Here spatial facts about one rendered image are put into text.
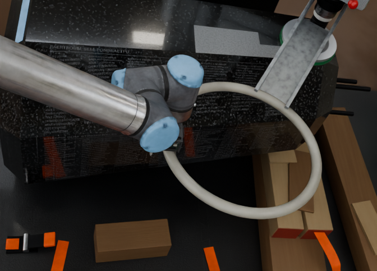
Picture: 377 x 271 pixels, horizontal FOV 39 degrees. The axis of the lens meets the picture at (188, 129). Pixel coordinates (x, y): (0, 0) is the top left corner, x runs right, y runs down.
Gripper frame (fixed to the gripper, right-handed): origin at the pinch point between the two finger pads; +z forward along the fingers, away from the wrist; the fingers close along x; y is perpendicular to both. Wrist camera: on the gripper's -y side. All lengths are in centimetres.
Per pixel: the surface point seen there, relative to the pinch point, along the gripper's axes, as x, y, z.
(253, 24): 35, -63, 2
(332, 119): 100, -80, 68
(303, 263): 73, 0, 71
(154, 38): -2.4, -48.8, 2.8
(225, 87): 19.1, -21.5, -6.1
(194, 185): 7.6, 17.2, -8.7
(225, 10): 24, -69, 1
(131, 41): -10.4, -46.3, 3.1
